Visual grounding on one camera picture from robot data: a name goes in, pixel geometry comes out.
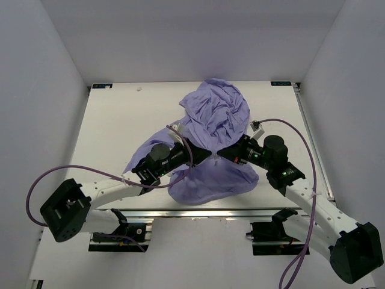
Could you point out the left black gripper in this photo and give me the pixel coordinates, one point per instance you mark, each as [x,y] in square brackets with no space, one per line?
[199,155]

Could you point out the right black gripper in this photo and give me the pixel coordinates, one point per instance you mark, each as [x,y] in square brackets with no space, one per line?
[237,151]

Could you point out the purple jacket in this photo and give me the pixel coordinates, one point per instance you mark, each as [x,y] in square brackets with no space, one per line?
[216,117]

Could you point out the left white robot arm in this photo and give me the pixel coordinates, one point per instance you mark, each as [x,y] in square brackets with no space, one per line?
[75,208]

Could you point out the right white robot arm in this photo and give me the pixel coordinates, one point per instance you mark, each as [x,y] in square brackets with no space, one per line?
[353,249]

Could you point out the right blue table label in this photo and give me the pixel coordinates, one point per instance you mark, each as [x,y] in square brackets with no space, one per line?
[280,83]

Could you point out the blue table label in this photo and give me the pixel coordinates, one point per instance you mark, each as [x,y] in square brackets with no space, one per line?
[101,86]
[280,83]

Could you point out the left blue table label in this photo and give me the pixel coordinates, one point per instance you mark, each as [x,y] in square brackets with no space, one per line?
[101,86]

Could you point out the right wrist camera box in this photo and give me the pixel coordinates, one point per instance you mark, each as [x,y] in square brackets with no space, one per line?
[258,131]

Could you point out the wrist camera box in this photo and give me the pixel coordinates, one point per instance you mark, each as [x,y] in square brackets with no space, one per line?
[258,131]
[175,132]

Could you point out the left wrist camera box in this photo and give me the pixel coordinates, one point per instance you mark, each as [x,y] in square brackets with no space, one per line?
[175,132]

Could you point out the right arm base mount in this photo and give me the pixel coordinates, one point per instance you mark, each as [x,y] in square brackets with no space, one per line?
[270,238]

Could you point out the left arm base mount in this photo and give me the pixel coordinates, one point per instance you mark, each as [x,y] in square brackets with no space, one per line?
[128,237]

